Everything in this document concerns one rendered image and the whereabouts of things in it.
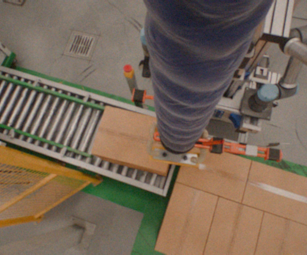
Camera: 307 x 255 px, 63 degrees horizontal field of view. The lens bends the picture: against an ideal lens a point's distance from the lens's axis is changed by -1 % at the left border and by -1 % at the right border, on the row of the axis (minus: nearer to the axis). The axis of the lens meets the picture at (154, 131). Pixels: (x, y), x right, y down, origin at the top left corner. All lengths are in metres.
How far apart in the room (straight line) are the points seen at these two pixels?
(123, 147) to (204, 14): 1.63
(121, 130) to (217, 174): 0.95
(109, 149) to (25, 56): 2.22
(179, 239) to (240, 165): 0.85
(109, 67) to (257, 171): 2.12
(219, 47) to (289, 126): 2.85
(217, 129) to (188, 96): 2.14
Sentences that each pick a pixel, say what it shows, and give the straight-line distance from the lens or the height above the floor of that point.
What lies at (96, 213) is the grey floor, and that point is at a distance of 2.94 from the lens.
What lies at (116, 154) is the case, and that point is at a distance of 1.95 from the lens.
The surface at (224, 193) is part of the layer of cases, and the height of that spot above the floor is 0.54.
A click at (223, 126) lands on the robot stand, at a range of 2.80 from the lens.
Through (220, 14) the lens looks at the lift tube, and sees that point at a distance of 0.39.
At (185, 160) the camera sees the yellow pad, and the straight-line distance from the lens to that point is 1.71.
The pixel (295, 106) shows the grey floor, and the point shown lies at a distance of 3.38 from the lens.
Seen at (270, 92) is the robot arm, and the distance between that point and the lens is 1.84.
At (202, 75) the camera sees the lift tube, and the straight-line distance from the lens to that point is 0.54.
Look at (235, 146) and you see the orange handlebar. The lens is 1.65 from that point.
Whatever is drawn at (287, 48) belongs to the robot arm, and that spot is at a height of 1.65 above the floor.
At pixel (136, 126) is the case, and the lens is 1.97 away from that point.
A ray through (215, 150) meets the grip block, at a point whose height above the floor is 1.27.
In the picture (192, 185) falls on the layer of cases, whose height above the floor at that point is 0.54.
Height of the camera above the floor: 2.84
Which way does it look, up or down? 75 degrees down
